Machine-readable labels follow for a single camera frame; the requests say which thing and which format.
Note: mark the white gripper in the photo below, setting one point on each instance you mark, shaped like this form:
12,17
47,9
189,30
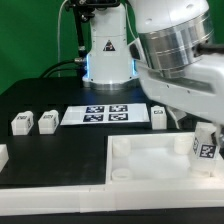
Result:
200,92

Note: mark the white square tabletop part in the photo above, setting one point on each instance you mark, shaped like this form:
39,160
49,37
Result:
147,157

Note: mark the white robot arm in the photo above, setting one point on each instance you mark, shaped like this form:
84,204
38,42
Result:
177,61

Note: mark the white sheet with markers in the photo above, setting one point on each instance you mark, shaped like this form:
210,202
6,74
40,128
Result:
100,114

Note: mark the white L-shaped obstacle fence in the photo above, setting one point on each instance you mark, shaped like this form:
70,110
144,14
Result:
132,195

